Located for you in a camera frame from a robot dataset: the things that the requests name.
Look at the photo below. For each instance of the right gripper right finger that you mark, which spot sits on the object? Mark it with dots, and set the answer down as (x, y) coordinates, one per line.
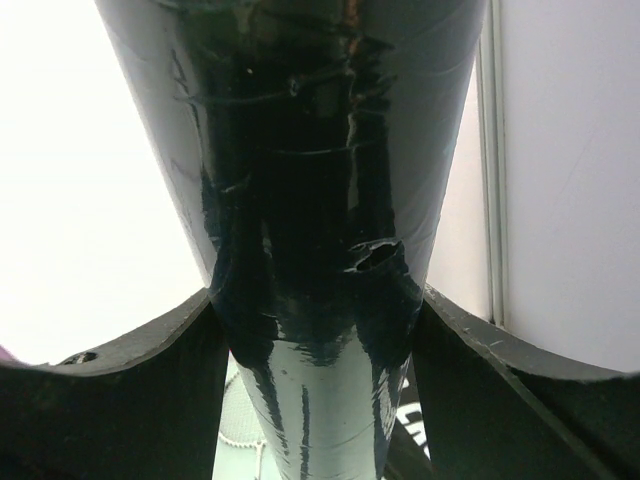
(497, 407)

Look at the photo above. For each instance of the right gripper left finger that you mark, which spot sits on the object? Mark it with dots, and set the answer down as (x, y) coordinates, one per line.
(145, 405)

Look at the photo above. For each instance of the white badminton racket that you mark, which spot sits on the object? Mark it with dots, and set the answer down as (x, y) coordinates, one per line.
(239, 426)

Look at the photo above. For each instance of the black racket bag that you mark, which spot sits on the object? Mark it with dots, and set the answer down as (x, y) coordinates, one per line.
(408, 456)

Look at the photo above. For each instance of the black shuttlecock tube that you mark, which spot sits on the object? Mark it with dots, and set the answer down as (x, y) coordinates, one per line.
(307, 146)

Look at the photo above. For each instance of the right aluminium frame post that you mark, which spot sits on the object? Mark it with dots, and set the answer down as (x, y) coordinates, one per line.
(490, 95)

